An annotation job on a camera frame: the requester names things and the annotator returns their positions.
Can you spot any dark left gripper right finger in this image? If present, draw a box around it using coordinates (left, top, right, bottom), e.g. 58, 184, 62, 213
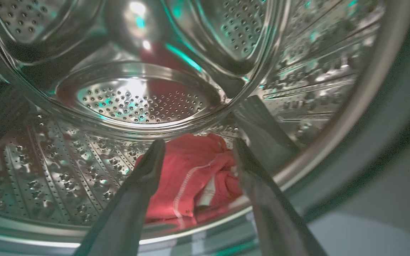
233, 138, 328, 256

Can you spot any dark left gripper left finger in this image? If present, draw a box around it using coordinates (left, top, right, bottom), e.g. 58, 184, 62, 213
73, 139, 166, 256

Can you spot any red garment with white trim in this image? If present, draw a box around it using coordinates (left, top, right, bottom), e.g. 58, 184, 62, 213
134, 133, 243, 224

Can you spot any white front-load washing machine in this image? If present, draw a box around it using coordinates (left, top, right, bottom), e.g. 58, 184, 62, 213
0, 0, 410, 256

